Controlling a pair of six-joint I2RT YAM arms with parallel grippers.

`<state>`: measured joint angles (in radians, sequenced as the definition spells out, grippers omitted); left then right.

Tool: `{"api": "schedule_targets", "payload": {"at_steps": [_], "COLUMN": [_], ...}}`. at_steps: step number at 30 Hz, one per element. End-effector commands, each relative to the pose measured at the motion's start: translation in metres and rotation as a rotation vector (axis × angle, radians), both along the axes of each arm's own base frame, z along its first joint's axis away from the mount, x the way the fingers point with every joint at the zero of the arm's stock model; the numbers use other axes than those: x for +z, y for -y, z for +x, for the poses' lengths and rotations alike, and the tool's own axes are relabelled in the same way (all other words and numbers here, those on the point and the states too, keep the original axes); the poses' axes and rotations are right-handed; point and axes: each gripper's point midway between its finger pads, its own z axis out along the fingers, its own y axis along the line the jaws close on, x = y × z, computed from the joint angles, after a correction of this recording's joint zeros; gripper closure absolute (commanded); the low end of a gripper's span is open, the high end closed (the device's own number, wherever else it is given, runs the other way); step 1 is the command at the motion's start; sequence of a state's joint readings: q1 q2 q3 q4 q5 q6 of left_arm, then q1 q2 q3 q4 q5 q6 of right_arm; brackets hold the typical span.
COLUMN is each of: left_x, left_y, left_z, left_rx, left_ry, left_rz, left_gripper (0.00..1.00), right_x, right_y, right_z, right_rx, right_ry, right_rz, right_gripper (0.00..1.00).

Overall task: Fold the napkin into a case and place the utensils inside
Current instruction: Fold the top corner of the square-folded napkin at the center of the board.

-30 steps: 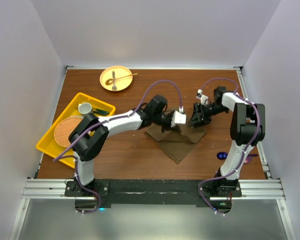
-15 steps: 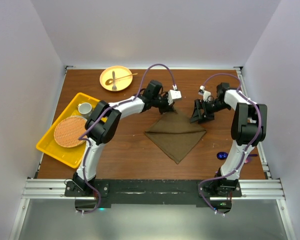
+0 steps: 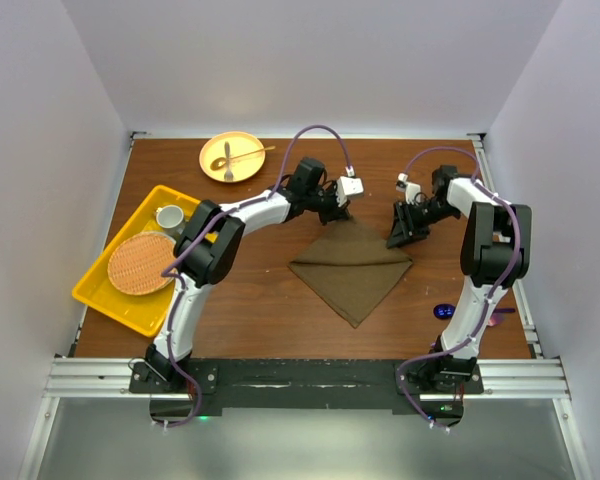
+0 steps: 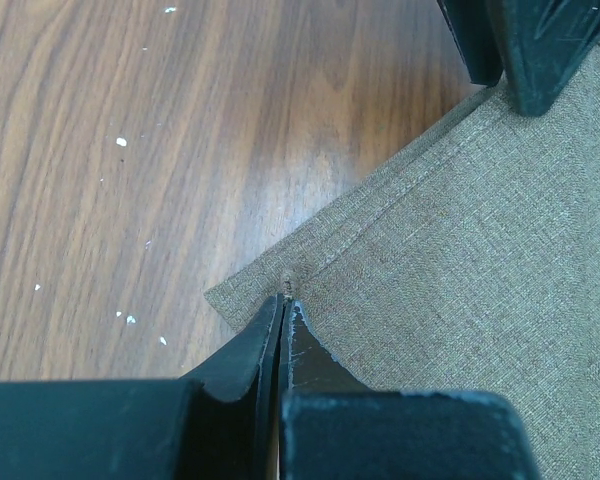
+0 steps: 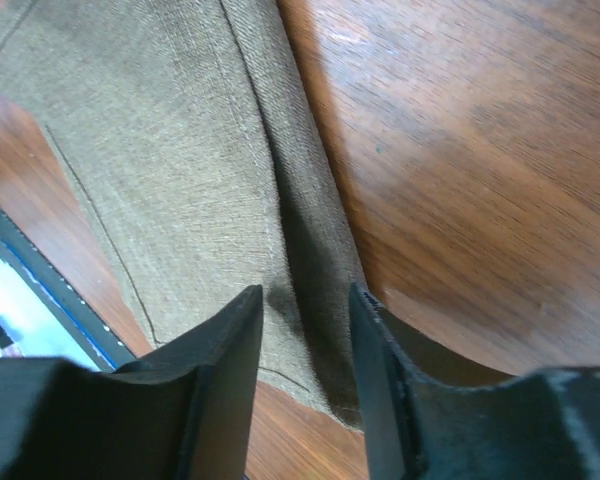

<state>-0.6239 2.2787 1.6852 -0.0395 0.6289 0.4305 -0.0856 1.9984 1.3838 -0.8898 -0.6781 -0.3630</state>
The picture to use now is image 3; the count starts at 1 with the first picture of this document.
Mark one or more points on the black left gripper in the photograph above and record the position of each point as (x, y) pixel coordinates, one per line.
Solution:
(336, 212)

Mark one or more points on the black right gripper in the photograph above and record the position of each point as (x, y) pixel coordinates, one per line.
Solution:
(405, 230)

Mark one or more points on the brown cloth napkin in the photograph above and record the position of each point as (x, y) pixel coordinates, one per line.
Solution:
(350, 268)

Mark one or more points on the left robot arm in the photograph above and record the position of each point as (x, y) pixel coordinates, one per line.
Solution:
(206, 250)

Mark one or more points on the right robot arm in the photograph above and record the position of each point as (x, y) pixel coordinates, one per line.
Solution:
(495, 253)

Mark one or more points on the iridescent blue spoon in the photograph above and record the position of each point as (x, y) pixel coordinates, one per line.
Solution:
(444, 311)

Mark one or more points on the silver fork on plate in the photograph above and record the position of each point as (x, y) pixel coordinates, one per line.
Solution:
(228, 174)

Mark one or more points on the beige round plate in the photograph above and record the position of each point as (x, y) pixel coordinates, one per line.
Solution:
(240, 142)

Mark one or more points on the gold spoon on plate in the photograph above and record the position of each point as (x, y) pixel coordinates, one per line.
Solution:
(219, 162)

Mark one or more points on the iridescent purple fork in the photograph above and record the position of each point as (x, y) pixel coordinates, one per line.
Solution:
(498, 318)

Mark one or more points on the grey mug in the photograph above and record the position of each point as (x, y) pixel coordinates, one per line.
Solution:
(170, 219)

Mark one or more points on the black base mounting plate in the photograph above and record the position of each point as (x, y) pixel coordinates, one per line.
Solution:
(224, 384)

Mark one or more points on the yellow plastic tray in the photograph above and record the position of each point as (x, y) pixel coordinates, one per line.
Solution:
(143, 314)

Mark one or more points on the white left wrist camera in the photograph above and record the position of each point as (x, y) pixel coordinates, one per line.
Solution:
(348, 188)

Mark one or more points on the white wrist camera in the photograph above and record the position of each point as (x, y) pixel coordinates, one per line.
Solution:
(410, 189)
(348, 188)

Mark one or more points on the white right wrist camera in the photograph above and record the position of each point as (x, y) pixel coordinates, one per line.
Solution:
(410, 189)

